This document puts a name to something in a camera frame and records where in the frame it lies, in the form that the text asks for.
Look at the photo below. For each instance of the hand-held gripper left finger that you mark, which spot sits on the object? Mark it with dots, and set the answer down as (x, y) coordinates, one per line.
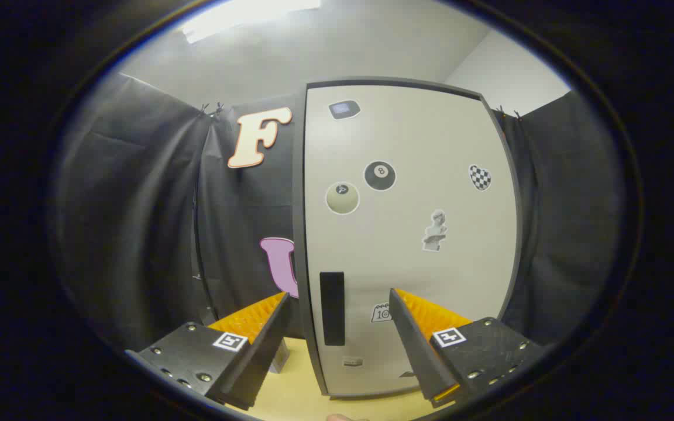
(258, 356)

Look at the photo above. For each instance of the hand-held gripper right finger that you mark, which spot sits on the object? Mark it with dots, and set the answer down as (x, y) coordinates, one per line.
(416, 351)

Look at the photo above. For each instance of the row of grey books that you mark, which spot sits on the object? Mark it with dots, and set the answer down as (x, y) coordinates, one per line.
(279, 358)

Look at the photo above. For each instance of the dark grey cabinet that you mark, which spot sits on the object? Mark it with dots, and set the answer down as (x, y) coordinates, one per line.
(298, 234)

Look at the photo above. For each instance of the black backdrop cloth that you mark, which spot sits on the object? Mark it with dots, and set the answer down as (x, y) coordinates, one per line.
(138, 204)

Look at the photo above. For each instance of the ceiling light panel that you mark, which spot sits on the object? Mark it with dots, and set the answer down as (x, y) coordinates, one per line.
(243, 17)

